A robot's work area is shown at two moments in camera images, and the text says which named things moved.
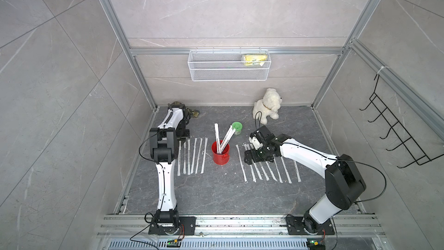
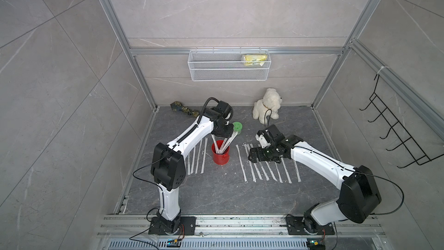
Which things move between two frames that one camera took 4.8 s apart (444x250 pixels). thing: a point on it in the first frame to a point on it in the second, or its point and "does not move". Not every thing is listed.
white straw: (245, 180) does not move
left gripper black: (186, 136) to (230, 128)
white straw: (299, 179) does not move
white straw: (199, 155) does not move
